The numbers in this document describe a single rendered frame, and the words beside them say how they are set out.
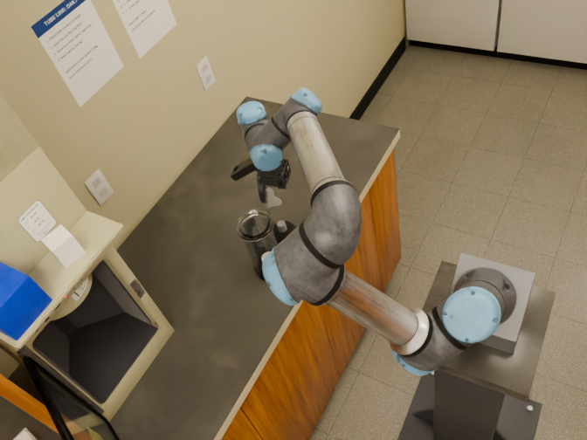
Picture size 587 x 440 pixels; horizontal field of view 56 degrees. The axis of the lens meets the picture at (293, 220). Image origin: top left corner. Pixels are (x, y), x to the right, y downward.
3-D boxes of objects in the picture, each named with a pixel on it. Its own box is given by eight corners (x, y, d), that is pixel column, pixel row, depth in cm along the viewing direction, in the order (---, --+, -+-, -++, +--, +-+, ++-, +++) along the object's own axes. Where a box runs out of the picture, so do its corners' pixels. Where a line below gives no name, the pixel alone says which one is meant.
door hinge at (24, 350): (98, 418, 148) (15, 354, 119) (104, 410, 150) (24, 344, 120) (101, 421, 148) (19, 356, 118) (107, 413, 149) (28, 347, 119)
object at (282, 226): (275, 223, 187) (271, 211, 182) (300, 225, 185) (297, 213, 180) (268, 245, 182) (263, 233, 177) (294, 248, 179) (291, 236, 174)
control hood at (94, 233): (8, 349, 117) (-22, 326, 109) (107, 236, 133) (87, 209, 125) (44, 370, 112) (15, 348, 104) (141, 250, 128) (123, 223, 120)
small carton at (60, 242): (55, 257, 118) (40, 239, 113) (74, 241, 119) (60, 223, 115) (66, 268, 115) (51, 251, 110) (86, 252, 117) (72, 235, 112)
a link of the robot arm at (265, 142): (277, 134, 130) (265, 107, 137) (246, 166, 134) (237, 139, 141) (300, 148, 135) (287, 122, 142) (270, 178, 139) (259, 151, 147)
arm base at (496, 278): (523, 277, 137) (520, 285, 128) (507, 333, 139) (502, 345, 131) (462, 259, 143) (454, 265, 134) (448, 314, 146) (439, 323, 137)
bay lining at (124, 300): (41, 369, 159) (-37, 307, 132) (100, 298, 172) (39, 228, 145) (101, 405, 148) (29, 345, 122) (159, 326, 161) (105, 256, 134)
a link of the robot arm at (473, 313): (516, 311, 129) (510, 325, 117) (470, 341, 134) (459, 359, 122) (481, 270, 131) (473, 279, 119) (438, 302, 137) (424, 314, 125)
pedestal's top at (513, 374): (554, 299, 155) (555, 292, 152) (527, 402, 139) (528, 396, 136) (441, 267, 169) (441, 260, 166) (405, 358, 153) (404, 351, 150)
